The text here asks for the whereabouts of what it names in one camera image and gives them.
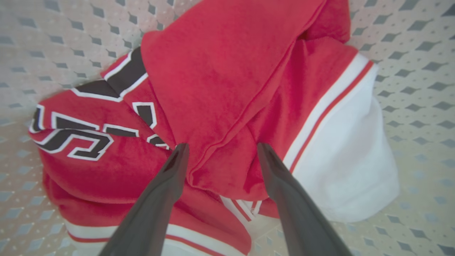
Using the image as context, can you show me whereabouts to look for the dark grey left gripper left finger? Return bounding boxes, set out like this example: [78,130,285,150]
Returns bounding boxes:
[98,143,190,256]

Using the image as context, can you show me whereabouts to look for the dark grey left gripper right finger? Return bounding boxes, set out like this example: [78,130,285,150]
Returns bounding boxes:
[257,142,352,256]

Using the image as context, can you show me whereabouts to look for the red and white jersey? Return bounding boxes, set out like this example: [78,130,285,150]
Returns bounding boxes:
[28,0,400,256]

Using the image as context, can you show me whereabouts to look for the cream perforated laundry basket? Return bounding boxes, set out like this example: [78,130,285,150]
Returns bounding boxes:
[0,0,455,256]

